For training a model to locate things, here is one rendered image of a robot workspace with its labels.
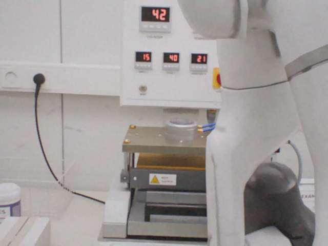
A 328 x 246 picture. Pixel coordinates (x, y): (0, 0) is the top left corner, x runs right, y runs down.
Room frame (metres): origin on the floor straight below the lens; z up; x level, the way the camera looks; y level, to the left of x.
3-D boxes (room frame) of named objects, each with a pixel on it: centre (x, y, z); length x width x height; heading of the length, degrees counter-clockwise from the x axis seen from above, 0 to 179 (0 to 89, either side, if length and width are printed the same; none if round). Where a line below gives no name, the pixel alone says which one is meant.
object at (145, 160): (1.17, -0.05, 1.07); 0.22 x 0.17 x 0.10; 89
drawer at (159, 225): (1.13, -0.04, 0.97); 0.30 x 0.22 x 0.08; 179
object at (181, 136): (1.21, -0.06, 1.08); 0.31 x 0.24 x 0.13; 89
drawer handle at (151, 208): (0.99, -0.04, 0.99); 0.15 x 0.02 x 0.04; 89
